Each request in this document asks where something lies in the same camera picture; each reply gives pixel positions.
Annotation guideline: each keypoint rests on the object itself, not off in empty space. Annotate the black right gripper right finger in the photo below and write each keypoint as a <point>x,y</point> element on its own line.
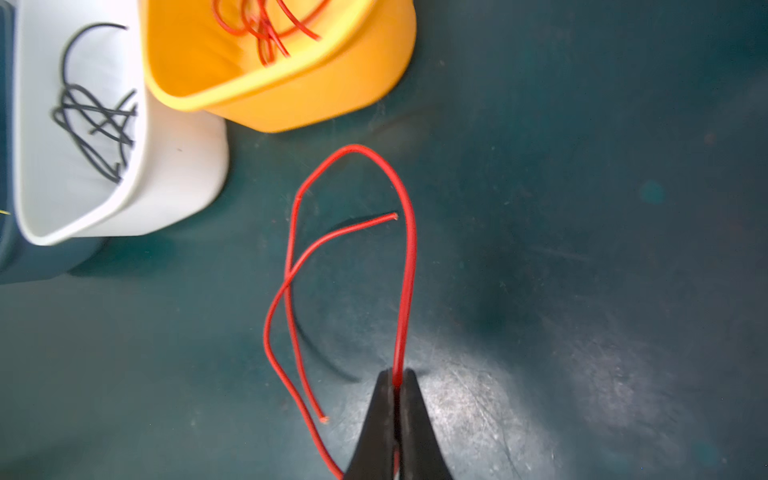
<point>420,456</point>

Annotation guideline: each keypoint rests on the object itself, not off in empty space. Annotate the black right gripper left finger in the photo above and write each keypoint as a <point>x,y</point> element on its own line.
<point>374,455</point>

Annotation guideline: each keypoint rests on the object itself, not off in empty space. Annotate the green table mat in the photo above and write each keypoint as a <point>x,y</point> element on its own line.
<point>589,181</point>

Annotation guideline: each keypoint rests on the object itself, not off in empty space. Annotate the blue plastic bin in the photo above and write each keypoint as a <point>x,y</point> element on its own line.
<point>22,261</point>

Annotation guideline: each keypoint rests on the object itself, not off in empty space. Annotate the yellow plastic bin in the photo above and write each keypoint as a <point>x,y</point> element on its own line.
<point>275,66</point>

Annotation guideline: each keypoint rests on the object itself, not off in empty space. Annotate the white plastic bin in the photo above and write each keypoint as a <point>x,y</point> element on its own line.
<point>95,154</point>

